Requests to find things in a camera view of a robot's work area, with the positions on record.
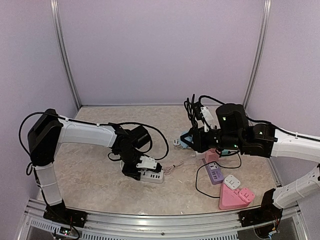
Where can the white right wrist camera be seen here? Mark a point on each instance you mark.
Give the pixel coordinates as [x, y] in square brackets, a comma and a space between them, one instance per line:
[203, 114]

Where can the white power strip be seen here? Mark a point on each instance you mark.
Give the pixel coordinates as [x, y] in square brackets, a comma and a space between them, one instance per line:
[152, 177]

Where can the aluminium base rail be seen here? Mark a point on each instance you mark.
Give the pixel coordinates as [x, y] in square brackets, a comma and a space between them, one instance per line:
[114, 226]

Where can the purple power strip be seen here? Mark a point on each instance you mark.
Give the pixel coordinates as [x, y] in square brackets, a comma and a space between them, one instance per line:
[214, 173]

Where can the pink triangular power strip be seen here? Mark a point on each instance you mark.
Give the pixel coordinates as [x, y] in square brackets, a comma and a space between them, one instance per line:
[230, 199]

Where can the aluminium frame post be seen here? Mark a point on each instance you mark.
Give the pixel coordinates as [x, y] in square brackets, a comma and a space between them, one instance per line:
[54, 5]
[258, 53]

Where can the aluminium frame post right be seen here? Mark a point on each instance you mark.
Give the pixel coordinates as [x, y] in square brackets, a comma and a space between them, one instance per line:
[258, 53]

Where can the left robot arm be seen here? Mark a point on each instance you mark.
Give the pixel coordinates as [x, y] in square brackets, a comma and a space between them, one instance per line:
[52, 129]

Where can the pink cube socket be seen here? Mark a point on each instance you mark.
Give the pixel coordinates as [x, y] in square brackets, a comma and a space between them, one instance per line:
[211, 155]

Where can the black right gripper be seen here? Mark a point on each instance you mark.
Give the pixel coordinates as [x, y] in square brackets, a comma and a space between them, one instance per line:
[199, 145]

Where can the aluminium frame post left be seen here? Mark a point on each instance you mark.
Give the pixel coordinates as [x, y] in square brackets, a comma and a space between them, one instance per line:
[54, 5]

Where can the teal adapter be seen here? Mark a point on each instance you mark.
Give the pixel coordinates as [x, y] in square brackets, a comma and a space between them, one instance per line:
[225, 152]

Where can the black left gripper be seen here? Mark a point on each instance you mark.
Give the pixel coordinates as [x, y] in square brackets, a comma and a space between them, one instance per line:
[131, 172]

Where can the white plug adapter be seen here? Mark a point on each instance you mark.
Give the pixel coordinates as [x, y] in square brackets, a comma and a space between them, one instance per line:
[231, 182]

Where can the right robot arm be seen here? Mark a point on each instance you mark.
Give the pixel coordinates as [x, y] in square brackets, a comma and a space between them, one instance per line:
[238, 132]

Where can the pink plug adapter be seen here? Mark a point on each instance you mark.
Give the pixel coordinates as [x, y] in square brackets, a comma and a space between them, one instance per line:
[246, 195]

